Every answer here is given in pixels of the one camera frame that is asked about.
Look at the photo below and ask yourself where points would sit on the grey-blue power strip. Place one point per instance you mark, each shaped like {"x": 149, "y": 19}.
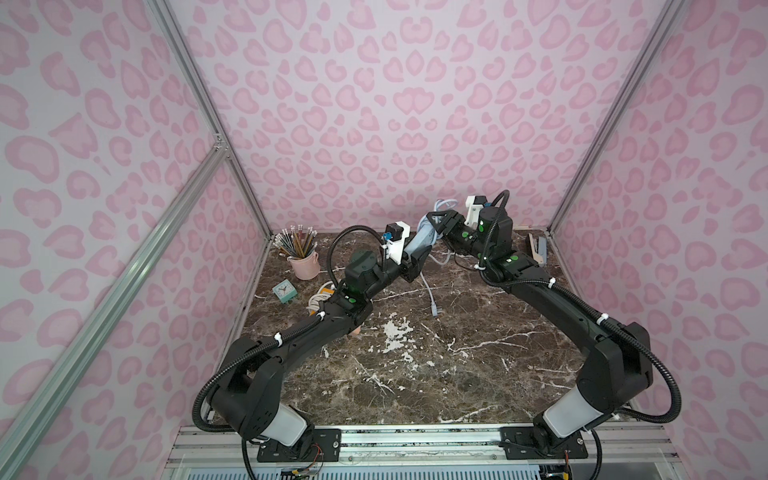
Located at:
{"x": 426, "y": 236}

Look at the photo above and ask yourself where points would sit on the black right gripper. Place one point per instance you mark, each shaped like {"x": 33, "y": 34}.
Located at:
{"x": 448, "y": 228}

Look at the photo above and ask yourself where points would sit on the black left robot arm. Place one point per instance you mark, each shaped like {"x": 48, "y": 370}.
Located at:
{"x": 244, "y": 395}

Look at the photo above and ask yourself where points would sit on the pink pencil cup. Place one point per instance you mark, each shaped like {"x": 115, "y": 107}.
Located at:
{"x": 298, "y": 244}

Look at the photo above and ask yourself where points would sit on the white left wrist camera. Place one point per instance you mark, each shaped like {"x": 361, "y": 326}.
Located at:
{"x": 394, "y": 239}

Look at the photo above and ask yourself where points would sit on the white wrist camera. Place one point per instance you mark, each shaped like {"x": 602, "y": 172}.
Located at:
{"x": 394, "y": 239}
{"x": 474, "y": 205}

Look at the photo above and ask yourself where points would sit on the grey stapler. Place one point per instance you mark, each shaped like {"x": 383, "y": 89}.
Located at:
{"x": 537, "y": 247}

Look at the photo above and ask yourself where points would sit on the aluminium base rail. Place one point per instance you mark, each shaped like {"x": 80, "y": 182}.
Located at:
{"x": 616, "y": 450}

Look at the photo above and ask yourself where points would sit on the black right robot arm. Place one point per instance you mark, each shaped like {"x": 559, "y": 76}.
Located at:
{"x": 618, "y": 361}

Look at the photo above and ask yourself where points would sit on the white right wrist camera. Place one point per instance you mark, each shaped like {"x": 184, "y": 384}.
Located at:
{"x": 474, "y": 205}

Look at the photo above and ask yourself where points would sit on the small green desk clock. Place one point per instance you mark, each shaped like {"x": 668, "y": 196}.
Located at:
{"x": 285, "y": 291}

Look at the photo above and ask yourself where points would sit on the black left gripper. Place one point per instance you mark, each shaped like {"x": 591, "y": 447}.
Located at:
{"x": 411, "y": 263}

